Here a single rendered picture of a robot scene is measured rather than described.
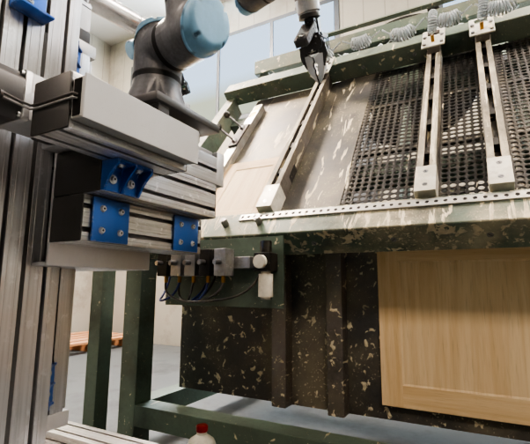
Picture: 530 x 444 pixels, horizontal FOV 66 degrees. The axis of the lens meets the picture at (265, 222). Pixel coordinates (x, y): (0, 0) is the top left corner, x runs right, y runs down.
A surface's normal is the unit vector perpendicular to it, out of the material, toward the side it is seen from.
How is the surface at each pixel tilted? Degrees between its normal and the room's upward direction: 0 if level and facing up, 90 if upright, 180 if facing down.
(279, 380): 90
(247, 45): 90
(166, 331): 90
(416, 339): 90
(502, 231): 141
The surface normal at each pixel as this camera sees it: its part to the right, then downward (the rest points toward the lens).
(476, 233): -0.30, 0.69
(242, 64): -0.48, -0.14
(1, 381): 0.88, -0.07
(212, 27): 0.74, 0.04
